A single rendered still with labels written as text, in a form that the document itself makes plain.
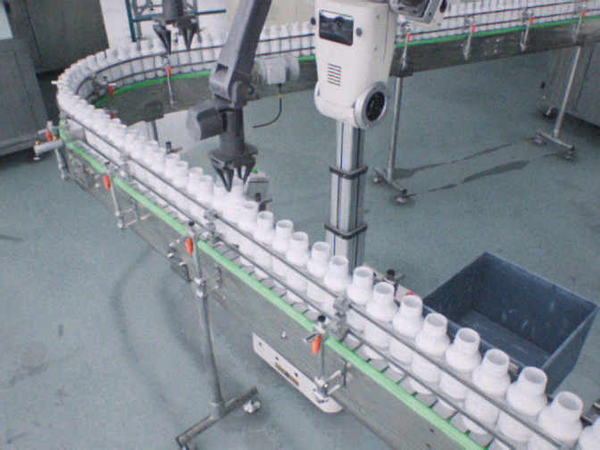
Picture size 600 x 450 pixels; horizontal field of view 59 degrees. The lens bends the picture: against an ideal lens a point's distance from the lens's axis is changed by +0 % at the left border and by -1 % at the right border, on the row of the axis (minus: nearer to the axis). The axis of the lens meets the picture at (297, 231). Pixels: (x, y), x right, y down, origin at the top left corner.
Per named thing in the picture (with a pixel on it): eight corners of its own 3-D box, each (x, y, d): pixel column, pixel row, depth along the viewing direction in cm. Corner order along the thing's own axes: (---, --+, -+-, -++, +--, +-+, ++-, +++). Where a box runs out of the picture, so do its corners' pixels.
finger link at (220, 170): (253, 190, 127) (252, 154, 122) (229, 200, 123) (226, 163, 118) (236, 179, 131) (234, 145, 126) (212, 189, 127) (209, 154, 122)
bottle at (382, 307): (379, 366, 105) (386, 304, 95) (356, 349, 108) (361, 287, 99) (398, 351, 108) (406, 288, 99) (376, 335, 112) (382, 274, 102)
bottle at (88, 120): (109, 147, 190) (98, 103, 181) (106, 154, 185) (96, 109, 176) (91, 148, 189) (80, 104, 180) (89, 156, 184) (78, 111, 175)
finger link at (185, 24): (167, 51, 152) (162, 17, 147) (187, 46, 156) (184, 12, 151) (179, 55, 148) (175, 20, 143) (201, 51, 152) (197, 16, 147)
